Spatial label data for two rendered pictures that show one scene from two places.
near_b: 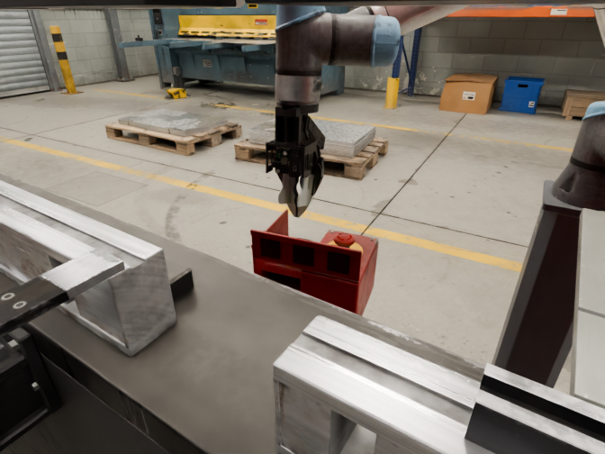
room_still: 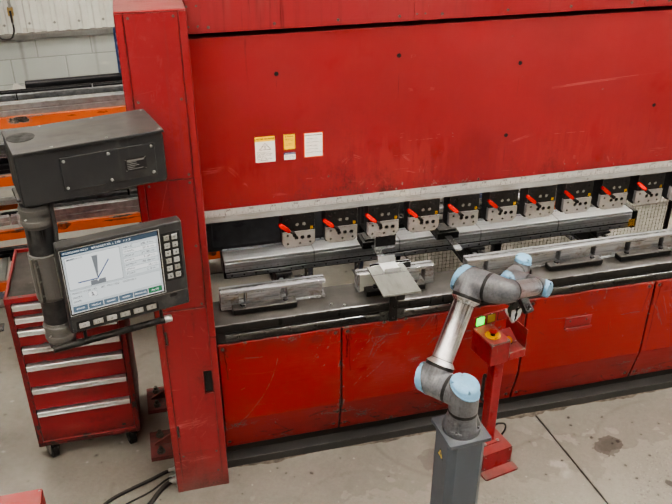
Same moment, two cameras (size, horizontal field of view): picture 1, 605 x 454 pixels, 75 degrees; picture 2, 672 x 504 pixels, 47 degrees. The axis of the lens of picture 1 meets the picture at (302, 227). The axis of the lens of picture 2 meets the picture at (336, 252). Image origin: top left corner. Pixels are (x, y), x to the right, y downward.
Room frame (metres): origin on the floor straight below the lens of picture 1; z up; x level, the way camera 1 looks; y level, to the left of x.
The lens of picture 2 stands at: (2.12, -2.76, 2.88)
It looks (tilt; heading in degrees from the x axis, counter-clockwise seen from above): 29 degrees down; 133
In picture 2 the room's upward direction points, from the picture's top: straight up
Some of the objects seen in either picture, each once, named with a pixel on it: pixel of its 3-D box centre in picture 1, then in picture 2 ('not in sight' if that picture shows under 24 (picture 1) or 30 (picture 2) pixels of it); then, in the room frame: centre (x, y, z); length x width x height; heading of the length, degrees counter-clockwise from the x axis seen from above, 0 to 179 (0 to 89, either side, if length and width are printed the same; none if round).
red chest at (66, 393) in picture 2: not in sight; (80, 351); (-1.03, -1.28, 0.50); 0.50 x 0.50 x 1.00; 57
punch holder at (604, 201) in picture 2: not in sight; (609, 189); (0.71, 0.78, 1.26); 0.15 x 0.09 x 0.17; 57
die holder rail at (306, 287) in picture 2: not in sight; (272, 292); (-0.22, -0.67, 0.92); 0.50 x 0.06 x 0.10; 57
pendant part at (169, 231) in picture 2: not in sight; (122, 270); (-0.15, -1.47, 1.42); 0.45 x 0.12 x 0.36; 71
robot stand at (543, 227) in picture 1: (540, 319); (453, 497); (0.89, -0.69, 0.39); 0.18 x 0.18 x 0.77; 61
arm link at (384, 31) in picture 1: (359, 40); (514, 277); (0.72, -0.09, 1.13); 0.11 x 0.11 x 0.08; 5
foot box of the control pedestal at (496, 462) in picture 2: not in sight; (488, 450); (0.67, -0.04, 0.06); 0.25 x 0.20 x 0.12; 158
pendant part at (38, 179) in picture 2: not in sight; (99, 238); (-0.24, -1.49, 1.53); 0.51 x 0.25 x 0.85; 71
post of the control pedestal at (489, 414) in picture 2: not in sight; (491, 396); (0.64, -0.03, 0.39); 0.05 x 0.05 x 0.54; 68
